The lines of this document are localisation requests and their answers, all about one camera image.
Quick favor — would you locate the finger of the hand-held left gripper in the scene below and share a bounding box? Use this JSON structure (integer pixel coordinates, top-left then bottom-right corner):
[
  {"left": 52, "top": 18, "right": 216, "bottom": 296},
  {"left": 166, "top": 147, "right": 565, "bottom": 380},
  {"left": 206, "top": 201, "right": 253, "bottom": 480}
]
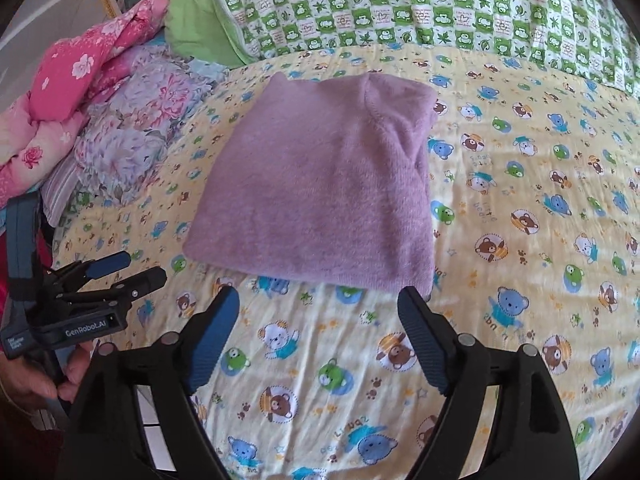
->
[
  {"left": 90, "top": 266, "right": 167, "bottom": 307},
  {"left": 65, "top": 251, "right": 132, "bottom": 279}
]

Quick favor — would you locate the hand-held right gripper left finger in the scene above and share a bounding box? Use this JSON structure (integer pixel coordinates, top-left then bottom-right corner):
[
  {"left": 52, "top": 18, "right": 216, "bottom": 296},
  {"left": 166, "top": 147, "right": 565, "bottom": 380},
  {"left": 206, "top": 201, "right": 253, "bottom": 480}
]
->
[{"left": 65, "top": 286, "right": 241, "bottom": 480}]

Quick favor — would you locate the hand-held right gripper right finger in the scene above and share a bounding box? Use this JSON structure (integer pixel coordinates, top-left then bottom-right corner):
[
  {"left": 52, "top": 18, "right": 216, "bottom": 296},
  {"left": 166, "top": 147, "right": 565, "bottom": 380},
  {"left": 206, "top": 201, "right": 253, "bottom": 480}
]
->
[{"left": 397, "top": 286, "right": 576, "bottom": 480}]

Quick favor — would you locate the purple knit sweater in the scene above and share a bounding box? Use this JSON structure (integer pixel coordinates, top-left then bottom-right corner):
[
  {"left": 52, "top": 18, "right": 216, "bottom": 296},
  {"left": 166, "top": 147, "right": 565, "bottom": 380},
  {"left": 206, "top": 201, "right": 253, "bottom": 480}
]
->
[{"left": 182, "top": 71, "right": 440, "bottom": 301}]

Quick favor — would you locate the person's left hand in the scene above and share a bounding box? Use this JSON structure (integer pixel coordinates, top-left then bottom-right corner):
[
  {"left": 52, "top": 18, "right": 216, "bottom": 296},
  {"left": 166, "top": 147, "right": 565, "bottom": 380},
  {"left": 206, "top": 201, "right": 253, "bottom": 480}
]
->
[{"left": 0, "top": 340, "right": 96, "bottom": 415}]

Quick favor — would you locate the striped purple pillow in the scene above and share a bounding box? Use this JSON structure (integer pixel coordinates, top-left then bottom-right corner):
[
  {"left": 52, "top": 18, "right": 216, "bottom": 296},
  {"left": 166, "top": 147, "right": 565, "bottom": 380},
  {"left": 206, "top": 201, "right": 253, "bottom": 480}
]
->
[{"left": 40, "top": 160, "right": 101, "bottom": 228}]

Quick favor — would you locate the yellow bear-print bed sheet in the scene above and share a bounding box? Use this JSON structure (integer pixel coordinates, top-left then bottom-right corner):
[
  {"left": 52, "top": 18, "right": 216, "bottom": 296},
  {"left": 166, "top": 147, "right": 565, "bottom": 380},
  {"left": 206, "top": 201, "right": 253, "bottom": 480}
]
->
[{"left": 50, "top": 42, "right": 640, "bottom": 480}]

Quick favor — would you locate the person's red clothing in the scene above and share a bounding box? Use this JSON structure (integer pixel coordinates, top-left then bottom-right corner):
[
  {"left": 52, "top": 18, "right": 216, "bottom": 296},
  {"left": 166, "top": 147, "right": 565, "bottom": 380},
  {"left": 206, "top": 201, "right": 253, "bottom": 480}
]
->
[{"left": 0, "top": 400, "right": 71, "bottom": 480}]

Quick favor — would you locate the purple floral pillow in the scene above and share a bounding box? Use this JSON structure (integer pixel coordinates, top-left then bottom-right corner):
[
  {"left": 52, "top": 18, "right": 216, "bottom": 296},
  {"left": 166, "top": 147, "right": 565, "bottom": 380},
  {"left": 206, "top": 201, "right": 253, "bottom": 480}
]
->
[{"left": 72, "top": 42, "right": 231, "bottom": 206}]

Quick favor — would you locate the pink floral quilt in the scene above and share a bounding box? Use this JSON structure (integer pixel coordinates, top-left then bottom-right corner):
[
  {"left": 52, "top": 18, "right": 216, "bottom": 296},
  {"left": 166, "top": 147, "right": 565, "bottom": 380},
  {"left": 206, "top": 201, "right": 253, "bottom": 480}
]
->
[{"left": 0, "top": 0, "right": 173, "bottom": 196}]

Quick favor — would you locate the green checkered quilt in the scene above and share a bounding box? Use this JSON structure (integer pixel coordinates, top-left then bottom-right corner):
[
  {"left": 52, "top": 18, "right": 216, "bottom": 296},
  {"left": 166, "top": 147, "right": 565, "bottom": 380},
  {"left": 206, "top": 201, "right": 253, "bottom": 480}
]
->
[{"left": 164, "top": 0, "right": 640, "bottom": 98}]

